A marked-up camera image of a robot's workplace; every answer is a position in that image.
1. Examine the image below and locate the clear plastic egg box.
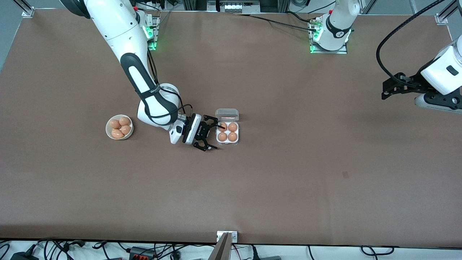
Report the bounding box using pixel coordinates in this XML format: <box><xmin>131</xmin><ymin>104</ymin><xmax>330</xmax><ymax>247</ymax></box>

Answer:
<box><xmin>215</xmin><ymin>108</ymin><xmax>240</xmax><ymax>146</ymax></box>

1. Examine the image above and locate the black box with orange terminals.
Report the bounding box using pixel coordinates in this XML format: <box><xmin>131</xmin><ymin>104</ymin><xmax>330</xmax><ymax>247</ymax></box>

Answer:
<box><xmin>129</xmin><ymin>246</ymin><xmax>156</xmax><ymax>260</ymax></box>

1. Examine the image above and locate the white bowl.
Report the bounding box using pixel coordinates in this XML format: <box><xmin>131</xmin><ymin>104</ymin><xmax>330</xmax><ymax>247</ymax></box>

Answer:
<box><xmin>105</xmin><ymin>114</ymin><xmax>134</xmax><ymax>140</ymax></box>

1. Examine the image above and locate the grey power strip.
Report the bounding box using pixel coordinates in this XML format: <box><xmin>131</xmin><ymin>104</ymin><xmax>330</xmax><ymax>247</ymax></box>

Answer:
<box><xmin>218</xmin><ymin>0</ymin><xmax>261</xmax><ymax>15</ymax></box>

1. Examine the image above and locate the black plug connector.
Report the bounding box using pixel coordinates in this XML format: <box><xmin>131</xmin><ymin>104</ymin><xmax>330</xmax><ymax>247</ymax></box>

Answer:
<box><xmin>62</xmin><ymin>239</ymin><xmax>86</xmax><ymax>252</ymax></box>

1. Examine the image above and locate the black power adapter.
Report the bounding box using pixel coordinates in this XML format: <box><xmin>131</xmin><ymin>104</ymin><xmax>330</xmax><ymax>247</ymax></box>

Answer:
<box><xmin>10</xmin><ymin>251</ymin><xmax>39</xmax><ymax>260</ymax></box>

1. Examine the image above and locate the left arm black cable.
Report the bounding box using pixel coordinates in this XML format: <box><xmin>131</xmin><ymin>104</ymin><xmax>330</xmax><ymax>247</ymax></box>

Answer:
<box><xmin>376</xmin><ymin>0</ymin><xmax>448</xmax><ymax>89</ymax></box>

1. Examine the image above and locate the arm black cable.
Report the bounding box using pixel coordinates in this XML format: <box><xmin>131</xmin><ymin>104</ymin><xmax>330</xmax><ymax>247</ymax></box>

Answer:
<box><xmin>146</xmin><ymin>47</ymin><xmax>194</xmax><ymax>121</ymax></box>
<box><xmin>376</xmin><ymin>0</ymin><xmax>448</xmax><ymax>89</ymax></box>

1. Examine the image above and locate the aluminium frame profile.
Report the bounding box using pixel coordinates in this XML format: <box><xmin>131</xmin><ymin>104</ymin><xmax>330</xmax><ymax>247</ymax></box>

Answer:
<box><xmin>439</xmin><ymin>0</ymin><xmax>462</xmax><ymax>22</ymax></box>
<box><xmin>13</xmin><ymin>0</ymin><xmax>34</xmax><ymax>15</ymax></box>

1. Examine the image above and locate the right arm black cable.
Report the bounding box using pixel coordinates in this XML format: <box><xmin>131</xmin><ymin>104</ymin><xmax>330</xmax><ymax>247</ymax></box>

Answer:
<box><xmin>146</xmin><ymin>47</ymin><xmax>194</xmax><ymax>121</ymax></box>

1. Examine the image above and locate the small metal edge bracket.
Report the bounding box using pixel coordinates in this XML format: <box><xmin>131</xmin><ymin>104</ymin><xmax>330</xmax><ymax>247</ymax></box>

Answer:
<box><xmin>217</xmin><ymin>231</ymin><xmax>238</xmax><ymax>243</ymax></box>

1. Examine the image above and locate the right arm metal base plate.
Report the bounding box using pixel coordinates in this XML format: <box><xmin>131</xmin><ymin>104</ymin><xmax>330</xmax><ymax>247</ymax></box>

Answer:
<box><xmin>146</xmin><ymin>14</ymin><xmax>158</xmax><ymax>51</ymax></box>

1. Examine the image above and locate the grey camera mast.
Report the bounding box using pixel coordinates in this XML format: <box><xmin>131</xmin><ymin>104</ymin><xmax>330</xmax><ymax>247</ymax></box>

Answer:
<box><xmin>208</xmin><ymin>233</ymin><xmax>232</xmax><ymax>260</ymax></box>

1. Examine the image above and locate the black cable on table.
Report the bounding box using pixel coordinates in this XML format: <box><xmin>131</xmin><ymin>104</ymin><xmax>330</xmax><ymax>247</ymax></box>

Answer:
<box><xmin>249</xmin><ymin>14</ymin><xmax>315</xmax><ymax>31</ymax></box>

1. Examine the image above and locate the black looped cable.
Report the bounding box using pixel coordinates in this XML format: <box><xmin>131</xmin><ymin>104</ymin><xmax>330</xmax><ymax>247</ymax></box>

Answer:
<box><xmin>361</xmin><ymin>246</ymin><xmax>396</xmax><ymax>256</ymax></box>

